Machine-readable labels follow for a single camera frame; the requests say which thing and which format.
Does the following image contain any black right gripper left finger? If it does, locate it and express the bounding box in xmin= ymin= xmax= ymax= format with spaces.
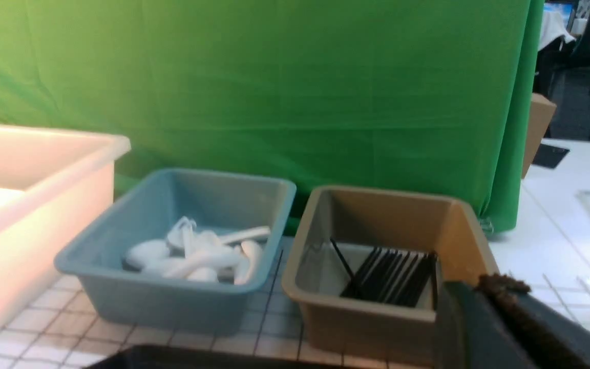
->
xmin=433 ymin=282 xmax=531 ymax=368

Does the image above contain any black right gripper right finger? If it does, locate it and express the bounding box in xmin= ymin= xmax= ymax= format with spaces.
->
xmin=475 ymin=274 xmax=590 ymax=368

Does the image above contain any bundle of black chopsticks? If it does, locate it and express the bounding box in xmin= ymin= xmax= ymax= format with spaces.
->
xmin=329 ymin=238 xmax=439 ymax=311

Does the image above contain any brown plastic bin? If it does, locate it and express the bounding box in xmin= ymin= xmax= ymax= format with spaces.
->
xmin=282 ymin=185 xmax=498 ymax=366

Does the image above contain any brown cardboard box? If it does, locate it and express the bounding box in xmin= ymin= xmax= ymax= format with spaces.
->
xmin=521 ymin=93 xmax=557 ymax=179

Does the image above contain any green backdrop cloth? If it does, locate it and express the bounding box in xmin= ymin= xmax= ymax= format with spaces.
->
xmin=0 ymin=1 xmax=543 ymax=233

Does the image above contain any pile of white spoons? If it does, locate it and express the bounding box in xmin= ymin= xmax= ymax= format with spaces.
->
xmin=122 ymin=216 xmax=271 ymax=285

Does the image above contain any teal plastic bin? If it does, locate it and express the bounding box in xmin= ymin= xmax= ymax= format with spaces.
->
xmin=54 ymin=168 xmax=297 ymax=335

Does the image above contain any black serving tray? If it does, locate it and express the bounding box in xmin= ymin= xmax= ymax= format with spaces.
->
xmin=82 ymin=344 xmax=377 ymax=369

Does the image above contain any large white plastic tub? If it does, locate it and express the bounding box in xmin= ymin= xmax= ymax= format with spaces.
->
xmin=0 ymin=125 xmax=131 ymax=329

